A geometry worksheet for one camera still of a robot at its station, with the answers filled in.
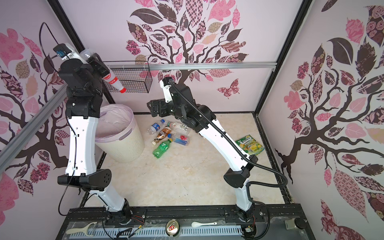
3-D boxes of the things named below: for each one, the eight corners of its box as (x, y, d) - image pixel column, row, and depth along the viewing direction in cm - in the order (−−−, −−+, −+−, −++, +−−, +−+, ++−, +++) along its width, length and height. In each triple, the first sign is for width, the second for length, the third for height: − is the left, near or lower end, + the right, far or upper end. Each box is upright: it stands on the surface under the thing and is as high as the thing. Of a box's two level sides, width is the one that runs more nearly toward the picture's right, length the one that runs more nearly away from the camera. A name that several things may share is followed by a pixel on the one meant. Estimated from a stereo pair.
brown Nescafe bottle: (151, 144, 102) (149, 140, 99) (167, 129, 111) (166, 125, 108) (155, 147, 100) (154, 143, 97) (171, 131, 109) (171, 128, 106)
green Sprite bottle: (152, 155, 98) (150, 151, 94) (169, 140, 105) (168, 136, 101) (157, 159, 95) (156, 156, 91) (174, 144, 103) (173, 140, 99)
